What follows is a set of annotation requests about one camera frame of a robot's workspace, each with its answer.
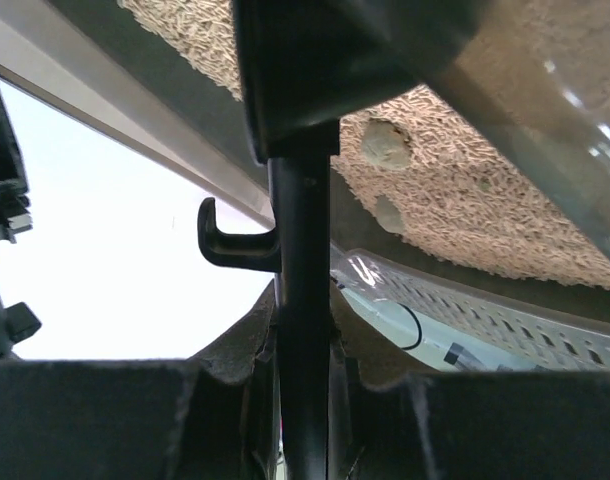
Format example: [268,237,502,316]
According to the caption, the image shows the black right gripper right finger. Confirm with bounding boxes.
[328,289,610,479]

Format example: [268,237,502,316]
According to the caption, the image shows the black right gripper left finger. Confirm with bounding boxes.
[0,287,279,479]

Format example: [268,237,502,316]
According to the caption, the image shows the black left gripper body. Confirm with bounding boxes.
[0,49,42,359]

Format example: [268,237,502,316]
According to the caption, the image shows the black slotted litter scoop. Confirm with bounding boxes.
[197,1,486,479]

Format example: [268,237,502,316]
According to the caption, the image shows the green litter clump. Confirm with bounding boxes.
[361,120,411,171]
[374,195,405,235]

